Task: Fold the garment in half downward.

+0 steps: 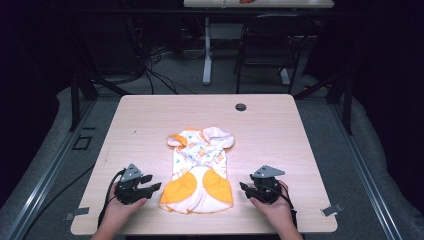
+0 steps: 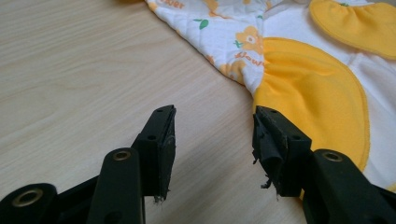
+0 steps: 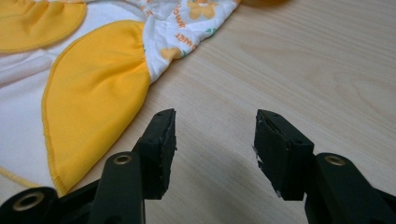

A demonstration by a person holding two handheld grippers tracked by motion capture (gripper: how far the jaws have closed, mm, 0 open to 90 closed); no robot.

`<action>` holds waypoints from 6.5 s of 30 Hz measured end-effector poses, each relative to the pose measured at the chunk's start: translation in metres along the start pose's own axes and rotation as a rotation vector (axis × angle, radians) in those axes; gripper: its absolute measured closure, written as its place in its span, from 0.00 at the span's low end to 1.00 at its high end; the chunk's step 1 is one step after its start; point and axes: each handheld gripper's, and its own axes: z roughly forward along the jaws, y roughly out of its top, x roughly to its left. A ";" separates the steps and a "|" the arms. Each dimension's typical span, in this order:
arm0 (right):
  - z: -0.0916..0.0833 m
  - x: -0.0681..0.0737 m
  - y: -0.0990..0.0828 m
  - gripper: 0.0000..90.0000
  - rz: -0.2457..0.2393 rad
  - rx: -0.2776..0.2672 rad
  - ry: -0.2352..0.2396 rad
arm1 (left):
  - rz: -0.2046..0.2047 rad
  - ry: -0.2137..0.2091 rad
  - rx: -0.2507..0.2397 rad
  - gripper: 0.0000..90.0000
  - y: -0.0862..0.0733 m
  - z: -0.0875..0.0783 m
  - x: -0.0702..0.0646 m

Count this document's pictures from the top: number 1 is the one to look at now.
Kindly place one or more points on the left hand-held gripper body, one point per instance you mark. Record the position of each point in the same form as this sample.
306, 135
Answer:
129, 190

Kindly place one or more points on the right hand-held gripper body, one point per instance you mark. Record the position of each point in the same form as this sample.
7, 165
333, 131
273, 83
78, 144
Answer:
266, 186

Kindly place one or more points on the white and orange baby romper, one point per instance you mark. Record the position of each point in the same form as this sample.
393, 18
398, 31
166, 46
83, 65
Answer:
198, 173

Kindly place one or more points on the person's left hand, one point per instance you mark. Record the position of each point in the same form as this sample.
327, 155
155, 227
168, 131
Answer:
120, 210

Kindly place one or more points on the person's right hand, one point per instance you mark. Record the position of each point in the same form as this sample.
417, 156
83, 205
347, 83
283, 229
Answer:
275, 210

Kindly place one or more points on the grey tape strip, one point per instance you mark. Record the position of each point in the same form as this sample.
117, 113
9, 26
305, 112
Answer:
332, 209
80, 212

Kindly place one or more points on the small black round cap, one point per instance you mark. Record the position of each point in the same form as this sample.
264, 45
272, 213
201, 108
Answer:
240, 107

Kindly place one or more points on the white background table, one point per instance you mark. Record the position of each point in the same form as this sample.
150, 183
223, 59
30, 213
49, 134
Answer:
207, 50

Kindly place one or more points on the black folding chair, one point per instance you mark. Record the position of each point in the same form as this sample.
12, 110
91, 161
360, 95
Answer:
273, 40

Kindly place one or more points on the orange item on background table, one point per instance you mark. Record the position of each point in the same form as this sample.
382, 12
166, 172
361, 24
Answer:
247, 1

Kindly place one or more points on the aluminium floor rail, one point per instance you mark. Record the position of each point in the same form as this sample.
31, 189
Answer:
366, 173
50, 173

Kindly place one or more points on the black metal stand frame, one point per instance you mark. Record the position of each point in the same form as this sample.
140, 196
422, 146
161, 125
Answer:
343, 96
80, 93

